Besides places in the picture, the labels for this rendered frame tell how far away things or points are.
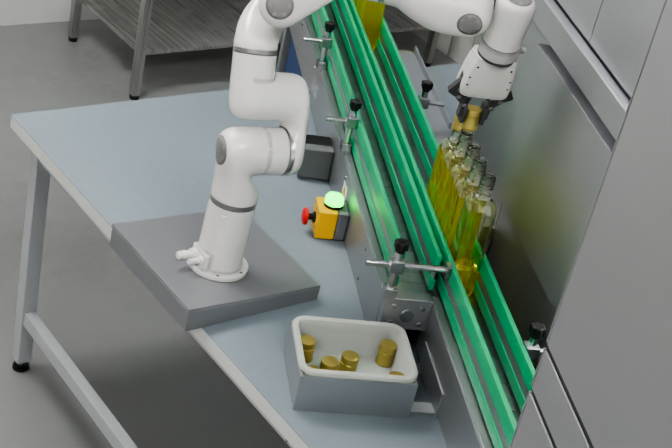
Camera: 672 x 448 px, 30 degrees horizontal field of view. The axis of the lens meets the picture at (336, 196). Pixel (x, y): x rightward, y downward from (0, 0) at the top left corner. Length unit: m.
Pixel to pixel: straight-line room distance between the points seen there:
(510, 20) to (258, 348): 0.78
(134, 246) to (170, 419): 0.93
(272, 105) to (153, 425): 1.25
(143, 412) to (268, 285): 0.96
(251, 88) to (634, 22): 0.71
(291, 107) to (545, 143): 0.50
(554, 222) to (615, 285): 1.08
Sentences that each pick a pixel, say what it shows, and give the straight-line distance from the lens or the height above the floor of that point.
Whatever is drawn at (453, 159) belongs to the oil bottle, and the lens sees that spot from 2.55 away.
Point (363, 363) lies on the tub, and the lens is 2.43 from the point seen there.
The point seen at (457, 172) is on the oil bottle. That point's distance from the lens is 2.51.
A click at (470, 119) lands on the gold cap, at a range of 2.52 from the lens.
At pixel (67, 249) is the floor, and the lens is 4.02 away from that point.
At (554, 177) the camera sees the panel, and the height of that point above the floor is 1.16.
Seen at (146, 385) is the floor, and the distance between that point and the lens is 3.51.
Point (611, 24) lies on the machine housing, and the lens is 2.35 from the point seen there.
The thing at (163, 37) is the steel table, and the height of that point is 0.20.
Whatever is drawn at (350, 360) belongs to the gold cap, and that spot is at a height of 0.81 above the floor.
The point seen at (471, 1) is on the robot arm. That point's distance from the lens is 2.31.
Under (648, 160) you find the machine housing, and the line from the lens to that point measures 1.28.
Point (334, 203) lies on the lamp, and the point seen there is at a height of 0.84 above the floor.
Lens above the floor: 2.19
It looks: 29 degrees down
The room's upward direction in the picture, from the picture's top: 13 degrees clockwise
